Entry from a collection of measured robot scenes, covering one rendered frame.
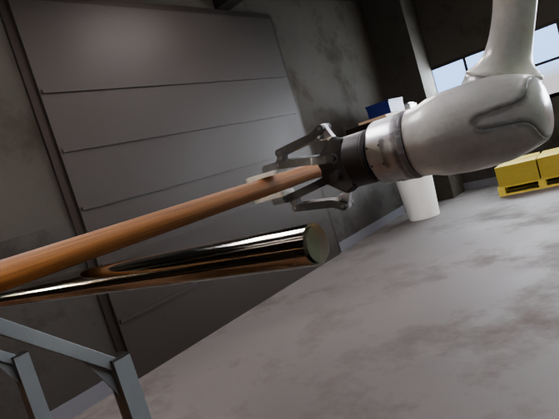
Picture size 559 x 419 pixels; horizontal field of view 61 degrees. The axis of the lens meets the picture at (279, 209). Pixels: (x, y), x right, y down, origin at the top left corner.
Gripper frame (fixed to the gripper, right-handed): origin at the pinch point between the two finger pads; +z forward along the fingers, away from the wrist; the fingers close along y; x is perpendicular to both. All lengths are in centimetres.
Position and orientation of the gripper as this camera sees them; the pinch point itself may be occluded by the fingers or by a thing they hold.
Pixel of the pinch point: (269, 185)
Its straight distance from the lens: 78.7
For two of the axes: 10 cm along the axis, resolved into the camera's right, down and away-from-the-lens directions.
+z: -7.5, 1.8, 6.3
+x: 5.9, -2.5, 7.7
